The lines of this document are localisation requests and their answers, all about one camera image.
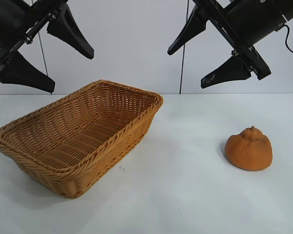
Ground black cable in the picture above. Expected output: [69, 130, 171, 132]
[274, 24, 293, 56]

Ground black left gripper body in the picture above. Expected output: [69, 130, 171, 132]
[0, 0, 68, 79]

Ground orange-brown lumpy bread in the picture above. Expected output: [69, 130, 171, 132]
[225, 125, 273, 171]

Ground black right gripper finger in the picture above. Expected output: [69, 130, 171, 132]
[167, 11, 208, 56]
[200, 56, 250, 90]

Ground woven wicker basket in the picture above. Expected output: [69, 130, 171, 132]
[0, 79, 165, 199]

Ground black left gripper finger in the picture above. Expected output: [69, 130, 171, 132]
[46, 3, 95, 60]
[0, 51, 56, 93]

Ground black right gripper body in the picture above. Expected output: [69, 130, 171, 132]
[192, 0, 293, 80]

